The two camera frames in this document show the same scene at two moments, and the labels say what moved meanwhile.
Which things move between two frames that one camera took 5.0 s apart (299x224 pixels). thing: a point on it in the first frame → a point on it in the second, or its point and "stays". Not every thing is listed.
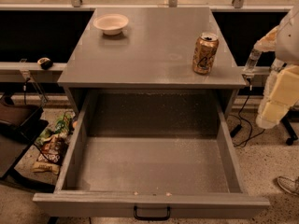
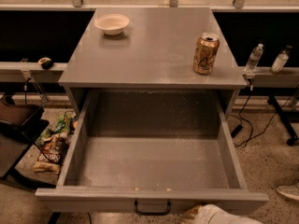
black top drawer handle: x=152 y=218 → x=167 y=212
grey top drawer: x=151 y=154 stays
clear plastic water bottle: x=251 y=62 stays
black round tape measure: x=45 y=63 stays
